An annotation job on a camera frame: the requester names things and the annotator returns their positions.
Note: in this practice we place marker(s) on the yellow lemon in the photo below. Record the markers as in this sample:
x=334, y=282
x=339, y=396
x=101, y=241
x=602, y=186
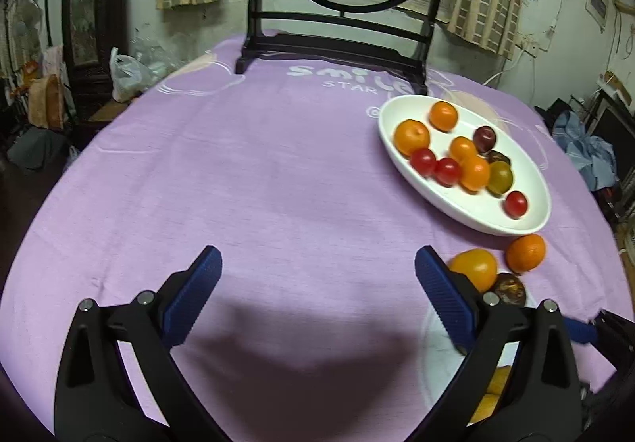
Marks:
x=497, y=380

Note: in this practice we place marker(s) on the purple tablecloth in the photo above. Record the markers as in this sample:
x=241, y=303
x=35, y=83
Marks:
x=248, y=174

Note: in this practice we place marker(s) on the white oval plate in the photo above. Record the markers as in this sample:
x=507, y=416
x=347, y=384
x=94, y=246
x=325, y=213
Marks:
x=496, y=219

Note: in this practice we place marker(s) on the dark red plum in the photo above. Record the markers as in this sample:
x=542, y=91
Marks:
x=484, y=138

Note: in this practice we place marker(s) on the persimmon painting table screen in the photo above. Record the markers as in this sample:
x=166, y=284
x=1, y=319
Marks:
x=337, y=43

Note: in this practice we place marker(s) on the small yellow-green fruit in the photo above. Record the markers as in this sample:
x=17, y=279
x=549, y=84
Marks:
x=499, y=179
x=483, y=410

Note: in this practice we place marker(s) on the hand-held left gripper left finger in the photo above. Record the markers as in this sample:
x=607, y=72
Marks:
x=193, y=295

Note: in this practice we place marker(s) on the orange mandarin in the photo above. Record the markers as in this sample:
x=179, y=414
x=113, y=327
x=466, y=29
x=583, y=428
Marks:
x=474, y=268
x=443, y=115
x=461, y=146
x=526, y=252
x=475, y=172

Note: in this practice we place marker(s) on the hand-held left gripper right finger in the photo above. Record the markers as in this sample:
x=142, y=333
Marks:
x=446, y=298

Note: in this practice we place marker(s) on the white plastic bag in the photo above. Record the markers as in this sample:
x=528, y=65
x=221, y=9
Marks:
x=129, y=77

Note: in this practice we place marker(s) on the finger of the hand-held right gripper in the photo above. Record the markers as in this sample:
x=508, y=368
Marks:
x=580, y=330

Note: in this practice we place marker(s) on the dark brown fruit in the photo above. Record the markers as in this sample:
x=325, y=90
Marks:
x=511, y=289
x=498, y=156

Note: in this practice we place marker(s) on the blue cloth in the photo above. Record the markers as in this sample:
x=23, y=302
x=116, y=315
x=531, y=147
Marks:
x=585, y=152

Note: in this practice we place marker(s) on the large yellow-orange citrus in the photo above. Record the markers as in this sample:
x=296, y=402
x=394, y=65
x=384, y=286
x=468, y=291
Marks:
x=411, y=137

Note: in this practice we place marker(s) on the tan cushion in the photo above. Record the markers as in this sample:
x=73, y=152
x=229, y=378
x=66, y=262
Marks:
x=45, y=102

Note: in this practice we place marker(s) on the black monitor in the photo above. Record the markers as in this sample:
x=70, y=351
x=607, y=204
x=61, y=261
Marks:
x=617, y=124

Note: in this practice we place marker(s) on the white wall panel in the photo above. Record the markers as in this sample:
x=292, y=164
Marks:
x=598, y=3

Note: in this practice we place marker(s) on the red tomato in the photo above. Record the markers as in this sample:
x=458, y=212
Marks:
x=516, y=204
x=422, y=161
x=447, y=171

